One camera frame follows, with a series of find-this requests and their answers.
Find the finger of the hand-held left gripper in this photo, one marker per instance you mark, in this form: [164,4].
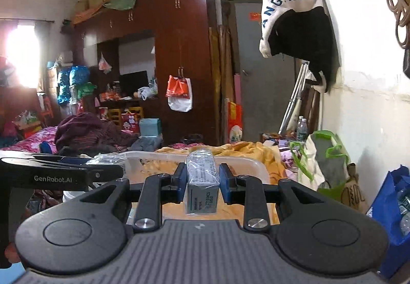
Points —
[77,160]
[107,172]

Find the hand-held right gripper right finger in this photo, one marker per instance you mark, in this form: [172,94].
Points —
[225,183]

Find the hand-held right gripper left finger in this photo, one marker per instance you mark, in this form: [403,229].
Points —
[180,180]

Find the clear plastic packet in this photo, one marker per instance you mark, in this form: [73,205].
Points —
[109,158]

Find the clear plastic basket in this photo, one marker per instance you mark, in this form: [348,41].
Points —
[245,165]

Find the grey plastic medicine box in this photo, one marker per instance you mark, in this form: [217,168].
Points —
[201,197]

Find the pile of dark clothes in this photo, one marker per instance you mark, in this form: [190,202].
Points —
[83,130]

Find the yellow patterned blanket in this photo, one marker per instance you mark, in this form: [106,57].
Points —
[243,149]

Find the pink bedsheet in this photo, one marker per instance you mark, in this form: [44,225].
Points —
[35,140]

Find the grey cloth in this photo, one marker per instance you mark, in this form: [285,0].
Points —
[147,143]

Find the red gift bag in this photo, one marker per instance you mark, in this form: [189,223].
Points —
[130,122]

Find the teal box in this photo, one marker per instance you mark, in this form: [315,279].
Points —
[150,127]

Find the red printed bag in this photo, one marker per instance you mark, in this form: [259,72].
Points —
[235,117]

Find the orange and white plastic bag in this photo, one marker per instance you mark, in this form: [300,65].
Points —
[179,101]

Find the blue mesh bags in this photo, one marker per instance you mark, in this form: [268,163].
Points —
[75,79]

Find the clear water bottle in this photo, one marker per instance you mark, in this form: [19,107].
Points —
[306,130]
[299,132]

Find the black television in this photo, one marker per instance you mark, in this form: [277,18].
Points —
[133,82]

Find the pink board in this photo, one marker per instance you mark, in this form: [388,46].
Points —
[238,88]

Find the small pink plastic bag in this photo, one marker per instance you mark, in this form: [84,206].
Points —
[104,64]

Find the leaning wooden boards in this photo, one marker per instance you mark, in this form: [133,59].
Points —
[221,79]

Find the grey door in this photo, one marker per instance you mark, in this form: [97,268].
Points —
[256,79]

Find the green and white tote bag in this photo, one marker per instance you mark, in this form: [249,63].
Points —
[333,168]

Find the white metal rods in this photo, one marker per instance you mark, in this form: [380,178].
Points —
[294,98]

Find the brown paper bag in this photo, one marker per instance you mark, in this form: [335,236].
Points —
[352,197]

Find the dark wooden wardrobe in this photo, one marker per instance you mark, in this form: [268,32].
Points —
[189,31]

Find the blue tote bag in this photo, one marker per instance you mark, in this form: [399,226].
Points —
[384,207]

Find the red door sticker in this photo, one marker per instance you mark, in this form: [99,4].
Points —
[255,17]

